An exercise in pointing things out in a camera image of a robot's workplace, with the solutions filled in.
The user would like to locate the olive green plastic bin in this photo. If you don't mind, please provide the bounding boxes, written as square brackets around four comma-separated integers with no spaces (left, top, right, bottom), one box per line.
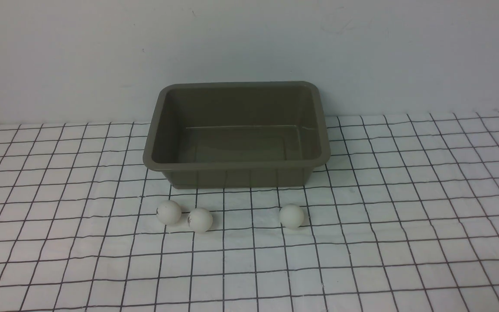
[143,81,331,189]

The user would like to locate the white table-tennis ball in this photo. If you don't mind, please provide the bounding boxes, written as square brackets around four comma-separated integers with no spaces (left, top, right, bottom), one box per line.
[156,200,182,225]
[279,204,305,230]
[187,208,214,233]

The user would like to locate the white black-grid tablecloth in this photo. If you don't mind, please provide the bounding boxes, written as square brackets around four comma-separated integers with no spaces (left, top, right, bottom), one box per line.
[0,112,499,312]

